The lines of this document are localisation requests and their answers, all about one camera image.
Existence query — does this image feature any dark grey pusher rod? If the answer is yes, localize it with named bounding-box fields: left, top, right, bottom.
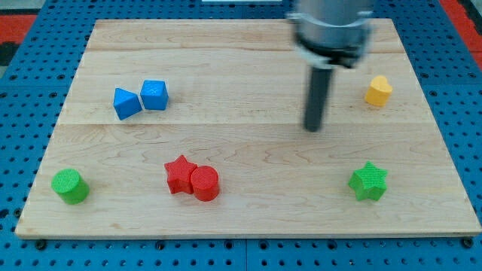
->
left=303, top=67, right=333, bottom=132

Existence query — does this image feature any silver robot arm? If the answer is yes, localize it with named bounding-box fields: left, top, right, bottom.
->
left=286, top=0, right=376, bottom=132

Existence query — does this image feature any green star block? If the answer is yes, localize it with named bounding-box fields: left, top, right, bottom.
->
left=348, top=161, right=388, bottom=201

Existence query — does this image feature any red star block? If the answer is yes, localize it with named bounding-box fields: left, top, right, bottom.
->
left=164, top=155, right=198, bottom=194

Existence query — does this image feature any yellow heart block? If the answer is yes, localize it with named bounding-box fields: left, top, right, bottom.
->
left=365, top=75, right=393, bottom=107

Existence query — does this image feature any wooden board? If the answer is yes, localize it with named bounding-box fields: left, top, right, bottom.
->
left=16, top=19, right=481, bottom=240

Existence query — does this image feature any red cylinder block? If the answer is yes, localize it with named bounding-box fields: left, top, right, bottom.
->
left=191, top=166, right=220, bottom=202

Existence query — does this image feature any blue cube block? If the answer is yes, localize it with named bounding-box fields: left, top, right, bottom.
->
left=140, top=80, right=169, bottom=111

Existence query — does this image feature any blue triangular block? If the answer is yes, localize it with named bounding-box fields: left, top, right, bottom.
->
left=113, top=88, right=142, bottom=120

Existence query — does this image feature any green cylinder block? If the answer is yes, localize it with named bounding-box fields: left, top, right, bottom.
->
left=51, top=169, right=90, bottom=205

